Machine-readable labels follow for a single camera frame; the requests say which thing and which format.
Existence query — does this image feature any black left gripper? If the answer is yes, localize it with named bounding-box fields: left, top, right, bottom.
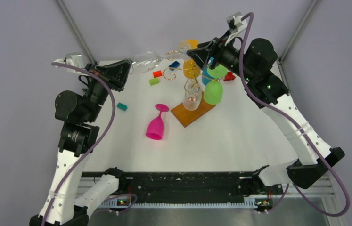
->
left=83, top=58, right=132, bottom=122

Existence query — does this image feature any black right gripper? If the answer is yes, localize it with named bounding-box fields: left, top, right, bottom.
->
left=187, top=29, right=256, bottom=83

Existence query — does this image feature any blue plastic wine glass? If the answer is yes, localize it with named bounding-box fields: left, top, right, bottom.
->
left=201, top=57, right=214, bottom=86

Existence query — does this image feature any yellow plastic wine glass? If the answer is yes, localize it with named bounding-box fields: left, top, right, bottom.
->
left=179, top=39, right=201, bottom=80

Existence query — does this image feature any green plastic wine glass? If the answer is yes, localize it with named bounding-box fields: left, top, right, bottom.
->
left=204, top=66, right=228, bottom=105

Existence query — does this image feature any clear tall wine glass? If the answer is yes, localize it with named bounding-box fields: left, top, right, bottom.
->
left=127, top=50, right=190, bottom=74

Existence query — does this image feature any clear glass tumbler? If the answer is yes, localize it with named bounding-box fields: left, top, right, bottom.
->
left=182, top=82, right=202, bottom=111

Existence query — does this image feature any gold wire glass rack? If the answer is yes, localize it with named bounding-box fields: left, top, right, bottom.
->
left=163, top=66, right=216, bottom=127

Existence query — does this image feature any pink plastic wine glass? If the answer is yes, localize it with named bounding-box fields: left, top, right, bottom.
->
left=145, top=104, right=169, bottom=140

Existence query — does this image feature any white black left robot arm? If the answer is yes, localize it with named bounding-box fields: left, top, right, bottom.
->
left=29, top=58, right=132, bottom=226

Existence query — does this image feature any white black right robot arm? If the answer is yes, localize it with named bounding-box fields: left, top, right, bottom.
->
left=187, top=38, right=345, bottom=194

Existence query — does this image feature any red toy brick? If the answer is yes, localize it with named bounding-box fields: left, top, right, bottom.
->
left=223, top=71, right=236, bottom=81

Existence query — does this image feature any blue toy brick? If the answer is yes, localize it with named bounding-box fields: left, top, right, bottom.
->
left=168, top=61, right=180, bottom=71

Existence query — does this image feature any teal toy block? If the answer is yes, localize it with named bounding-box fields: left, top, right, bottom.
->
left=116, top=102, right=128, bottom=111

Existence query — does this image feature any light green toy block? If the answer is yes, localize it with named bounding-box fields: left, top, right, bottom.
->
left=149, top=78, right=160, bottom=86

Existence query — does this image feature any orange red toy block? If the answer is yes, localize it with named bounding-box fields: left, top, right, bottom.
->
left=153, top=70, right=163, bottom=78

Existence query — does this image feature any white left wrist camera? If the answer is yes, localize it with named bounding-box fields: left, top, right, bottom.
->
left=54, top=53, right=85, bottom=68

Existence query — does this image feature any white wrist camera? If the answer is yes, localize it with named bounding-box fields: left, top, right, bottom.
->
left=54, top=53, right=85, bottom=68
left=225, top=12, right=248, bottom=46

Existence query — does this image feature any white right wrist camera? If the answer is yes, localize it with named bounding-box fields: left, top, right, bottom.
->
left=225, top=12, right=248, bottom=46

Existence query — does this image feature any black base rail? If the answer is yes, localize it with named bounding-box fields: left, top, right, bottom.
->
left=93, top=170, right=284, bottom=207

